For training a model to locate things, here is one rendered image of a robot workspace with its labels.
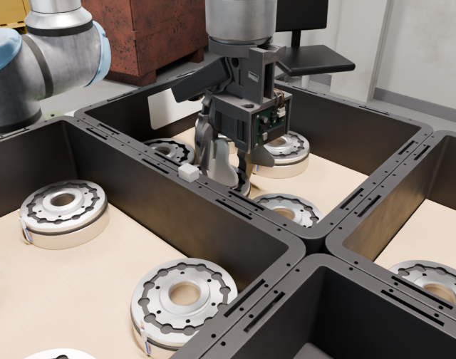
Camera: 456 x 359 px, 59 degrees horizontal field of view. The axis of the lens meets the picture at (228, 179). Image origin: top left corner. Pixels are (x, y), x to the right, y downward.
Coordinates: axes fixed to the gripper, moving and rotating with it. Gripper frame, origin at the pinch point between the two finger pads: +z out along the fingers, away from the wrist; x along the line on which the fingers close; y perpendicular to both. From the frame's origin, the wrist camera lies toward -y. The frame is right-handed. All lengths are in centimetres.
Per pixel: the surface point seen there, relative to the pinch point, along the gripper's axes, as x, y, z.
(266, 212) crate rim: -9.2, 15.2, -8.0
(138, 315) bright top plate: -22.1, 11.9, -1.2
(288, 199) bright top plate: 1.6, 9.6, -1.0
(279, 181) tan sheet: 7.2, 3.5, 2.0
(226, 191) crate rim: -9.6, 10.1, -8.0
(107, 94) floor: 97, -237, 85
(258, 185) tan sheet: 4.3, 2.1, 2.0
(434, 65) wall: 240, -63, 53
